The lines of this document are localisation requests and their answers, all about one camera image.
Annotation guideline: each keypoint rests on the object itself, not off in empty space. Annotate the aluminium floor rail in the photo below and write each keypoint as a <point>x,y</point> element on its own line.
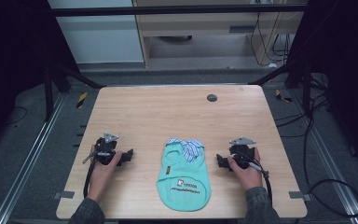
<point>28,158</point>
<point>332,168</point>

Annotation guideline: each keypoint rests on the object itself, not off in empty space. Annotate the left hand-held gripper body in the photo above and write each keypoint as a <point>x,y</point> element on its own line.
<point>106,146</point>

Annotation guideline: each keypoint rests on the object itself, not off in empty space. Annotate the white cabinet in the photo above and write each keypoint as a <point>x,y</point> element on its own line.
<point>99,40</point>

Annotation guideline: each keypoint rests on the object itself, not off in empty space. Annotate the light wooden desk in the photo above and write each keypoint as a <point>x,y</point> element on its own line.
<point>199,26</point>

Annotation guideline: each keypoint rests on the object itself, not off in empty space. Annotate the mint green pet shirt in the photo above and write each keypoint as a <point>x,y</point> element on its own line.
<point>183,183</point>

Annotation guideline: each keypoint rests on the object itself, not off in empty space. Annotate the person's right hand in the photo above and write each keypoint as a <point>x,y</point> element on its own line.
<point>249,177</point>

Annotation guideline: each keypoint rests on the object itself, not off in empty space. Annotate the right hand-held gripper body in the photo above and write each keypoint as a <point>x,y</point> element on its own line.
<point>244,151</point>

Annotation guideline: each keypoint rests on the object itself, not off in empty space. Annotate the black horizontal bar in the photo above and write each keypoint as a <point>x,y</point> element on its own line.
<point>174,10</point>

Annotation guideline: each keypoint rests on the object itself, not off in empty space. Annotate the grey table bracket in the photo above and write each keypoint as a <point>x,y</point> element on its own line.
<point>299,195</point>
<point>64,195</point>

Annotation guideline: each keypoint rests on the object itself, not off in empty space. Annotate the yellow black striped tape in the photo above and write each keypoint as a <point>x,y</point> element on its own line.
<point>282,96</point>
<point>81,100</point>

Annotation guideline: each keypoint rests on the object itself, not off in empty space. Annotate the person's left hand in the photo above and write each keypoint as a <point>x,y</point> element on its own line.
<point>101,177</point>

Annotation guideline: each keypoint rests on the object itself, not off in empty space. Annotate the grey round table grommet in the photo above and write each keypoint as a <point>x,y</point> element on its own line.
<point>212,98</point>

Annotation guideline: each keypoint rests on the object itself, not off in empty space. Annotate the black metal stand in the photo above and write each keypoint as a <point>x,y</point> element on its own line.
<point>306,84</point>
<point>48,90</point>

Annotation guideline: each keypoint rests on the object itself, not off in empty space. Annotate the black curtain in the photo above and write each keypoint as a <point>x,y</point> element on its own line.
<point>345,77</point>
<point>12,62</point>

